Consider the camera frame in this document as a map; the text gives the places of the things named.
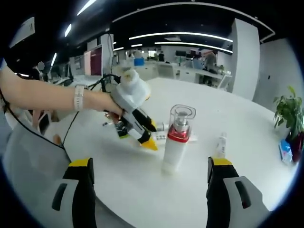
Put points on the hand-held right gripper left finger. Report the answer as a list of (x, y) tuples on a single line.
[(80, 190)]

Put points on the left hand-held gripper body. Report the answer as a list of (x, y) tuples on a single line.
[(130, 92)]

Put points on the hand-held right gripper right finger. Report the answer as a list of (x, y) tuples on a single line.
[(218, 190)]

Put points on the red collared skincare bottle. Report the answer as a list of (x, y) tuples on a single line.
[(174, 152)]

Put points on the small white skincare tube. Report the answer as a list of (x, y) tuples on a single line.
[(222, 147)]

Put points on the person's left hand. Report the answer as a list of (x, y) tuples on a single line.
[(102, 102)]

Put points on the blue plastic bin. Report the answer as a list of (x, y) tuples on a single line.
[(139, 61)]

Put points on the monitor with red screen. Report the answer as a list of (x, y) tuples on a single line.
[(95, 60)]

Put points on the white wrist watch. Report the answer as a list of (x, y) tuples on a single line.
[(79, 97)]

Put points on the white standing desk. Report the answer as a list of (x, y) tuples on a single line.
[(71, 80)]

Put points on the row of white office desks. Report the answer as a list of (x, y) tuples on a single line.
[(190, 71)]

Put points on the blue tissue packet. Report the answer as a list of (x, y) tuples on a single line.
[(286, 148)]

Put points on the short ceiling light tube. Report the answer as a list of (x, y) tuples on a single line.
[(54, 59)]

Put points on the dark red bag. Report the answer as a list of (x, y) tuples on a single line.
[(298, 145)]

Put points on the long white ceiling light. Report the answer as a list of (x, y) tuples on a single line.
[(88, 7)]

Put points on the potted green plant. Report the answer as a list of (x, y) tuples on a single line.
[(288, 109)]

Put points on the white ceiling panel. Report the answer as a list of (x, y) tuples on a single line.
[(22, 32)]

